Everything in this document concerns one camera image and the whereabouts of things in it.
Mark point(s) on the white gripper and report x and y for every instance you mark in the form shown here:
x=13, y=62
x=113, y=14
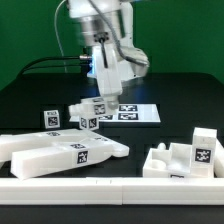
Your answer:
x=107, y=74

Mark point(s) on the small white tagged nut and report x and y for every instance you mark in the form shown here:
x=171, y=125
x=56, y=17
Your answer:
x=51, y=119

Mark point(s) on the white chair seat part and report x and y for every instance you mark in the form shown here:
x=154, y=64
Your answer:
x=172, y=162

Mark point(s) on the small white tagged cube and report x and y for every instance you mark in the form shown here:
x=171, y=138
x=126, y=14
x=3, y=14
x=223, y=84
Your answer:
x=89, y=123

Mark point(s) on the white marker sheet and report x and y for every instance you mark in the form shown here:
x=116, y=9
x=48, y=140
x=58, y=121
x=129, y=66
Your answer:
x=143, y=113

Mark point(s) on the white front fence bar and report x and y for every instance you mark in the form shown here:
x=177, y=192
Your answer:
x=111, y=191

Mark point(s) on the white fence bar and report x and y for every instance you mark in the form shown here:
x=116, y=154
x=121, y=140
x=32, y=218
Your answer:
x=111, y=191
x=219, y=160

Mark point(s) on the white right fence bar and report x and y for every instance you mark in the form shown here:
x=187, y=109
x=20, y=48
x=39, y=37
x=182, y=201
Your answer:
x=219, y=160

